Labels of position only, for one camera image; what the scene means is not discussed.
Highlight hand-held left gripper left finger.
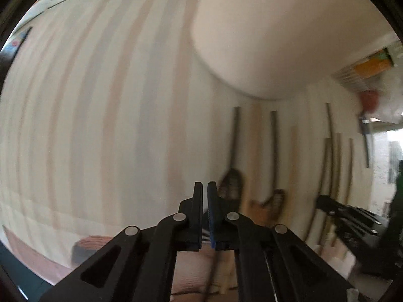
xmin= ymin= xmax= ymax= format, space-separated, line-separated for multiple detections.
xmin=39 ymin=182 xmax=203 ymax=302

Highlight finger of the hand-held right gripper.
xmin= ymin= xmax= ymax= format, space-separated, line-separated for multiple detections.
xmin=316 ymin=195 xmax=383 ymax=229

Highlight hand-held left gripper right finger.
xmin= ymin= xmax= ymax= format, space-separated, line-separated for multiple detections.
xmin=207 ymin=181 xmax=366 ymax=302

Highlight wooden chopstick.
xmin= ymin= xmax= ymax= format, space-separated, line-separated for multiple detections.
xmin=345 ymin=138 xmax=355 ymax=206

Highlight dark chopstick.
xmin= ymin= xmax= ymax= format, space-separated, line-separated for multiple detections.
xmin=307 ymin=103 xmax=334 ymax=244

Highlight striped tablecloth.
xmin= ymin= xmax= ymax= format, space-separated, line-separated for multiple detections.
xmin=0 ymin=0 xmax=375 ymax=296

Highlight orange box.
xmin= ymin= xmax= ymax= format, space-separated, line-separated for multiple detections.
xmin=355 ymin=57 xmax=392 ymax=80

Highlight colourful stickers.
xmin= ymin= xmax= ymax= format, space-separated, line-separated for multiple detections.
xmin=2 ymin=28 xmax=32 ymax=61

